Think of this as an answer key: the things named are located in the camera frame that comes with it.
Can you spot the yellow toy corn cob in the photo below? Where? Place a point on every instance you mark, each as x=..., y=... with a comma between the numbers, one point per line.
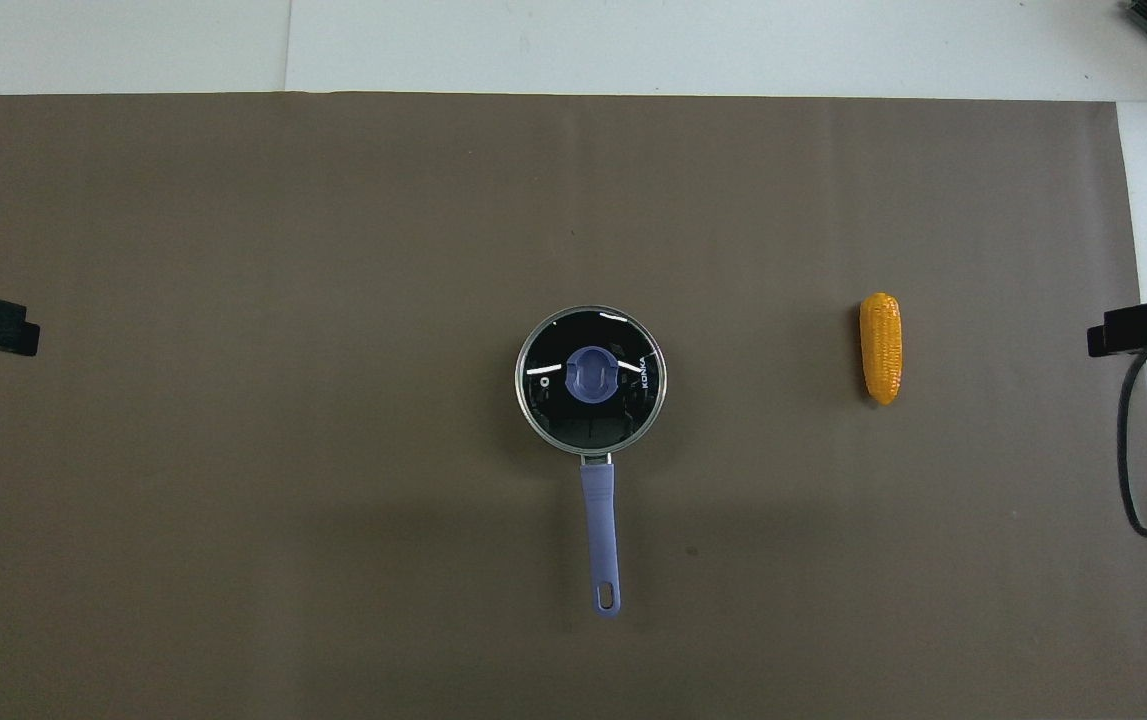
x=880, y=348

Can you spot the glass lid with blue knob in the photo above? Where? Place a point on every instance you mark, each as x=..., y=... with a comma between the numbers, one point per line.
x=558, y=400

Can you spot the brown table mat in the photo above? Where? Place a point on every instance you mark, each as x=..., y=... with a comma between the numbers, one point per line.
x=333, y=200

